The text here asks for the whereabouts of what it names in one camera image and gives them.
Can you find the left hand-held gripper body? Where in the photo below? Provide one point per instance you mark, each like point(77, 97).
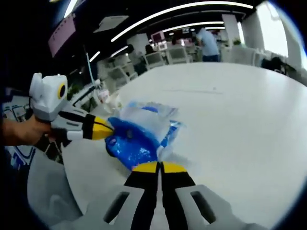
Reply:
point(48, 98)

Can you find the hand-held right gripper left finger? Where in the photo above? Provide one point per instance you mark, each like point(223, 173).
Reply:
point(141, 196)

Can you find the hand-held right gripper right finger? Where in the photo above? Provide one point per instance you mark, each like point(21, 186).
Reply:
point(177, 198)

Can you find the blue tissue pack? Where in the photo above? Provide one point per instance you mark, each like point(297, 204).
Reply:
point(134, 148)

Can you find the blue disc plastic packet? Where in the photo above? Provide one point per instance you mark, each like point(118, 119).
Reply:
point(148, 117)

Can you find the person's left hand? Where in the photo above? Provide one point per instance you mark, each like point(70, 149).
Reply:
point(38, 130)

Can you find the pink hanging ceiling screen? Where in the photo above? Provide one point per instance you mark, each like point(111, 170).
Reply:
point(62, 36)

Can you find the grey chair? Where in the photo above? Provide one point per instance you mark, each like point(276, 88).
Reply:
point(48, 187)

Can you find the white mesh office chair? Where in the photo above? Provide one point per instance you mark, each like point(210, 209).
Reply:
point(154, 60)
point(178, 54)

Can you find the pink display screen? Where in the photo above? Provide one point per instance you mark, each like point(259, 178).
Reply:
point(158, 37)

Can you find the long ceiling light strip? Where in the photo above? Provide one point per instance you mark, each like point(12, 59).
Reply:
point(144, 21)

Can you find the black office chair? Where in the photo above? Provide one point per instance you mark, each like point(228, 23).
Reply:
point(275, 64)

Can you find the green potted plant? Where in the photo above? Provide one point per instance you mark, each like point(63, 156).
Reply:
point(237, 42)

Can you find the narrow bright window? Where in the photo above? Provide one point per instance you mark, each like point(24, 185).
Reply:
point(272, 31)

